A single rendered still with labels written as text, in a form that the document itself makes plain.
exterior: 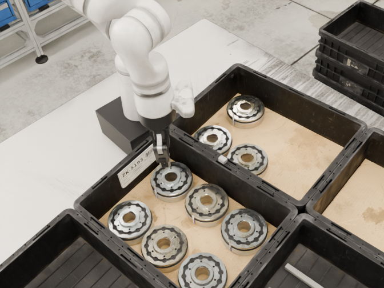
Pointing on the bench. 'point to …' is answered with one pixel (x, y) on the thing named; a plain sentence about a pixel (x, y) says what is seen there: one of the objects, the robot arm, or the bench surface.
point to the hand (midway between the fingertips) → (164, 151)
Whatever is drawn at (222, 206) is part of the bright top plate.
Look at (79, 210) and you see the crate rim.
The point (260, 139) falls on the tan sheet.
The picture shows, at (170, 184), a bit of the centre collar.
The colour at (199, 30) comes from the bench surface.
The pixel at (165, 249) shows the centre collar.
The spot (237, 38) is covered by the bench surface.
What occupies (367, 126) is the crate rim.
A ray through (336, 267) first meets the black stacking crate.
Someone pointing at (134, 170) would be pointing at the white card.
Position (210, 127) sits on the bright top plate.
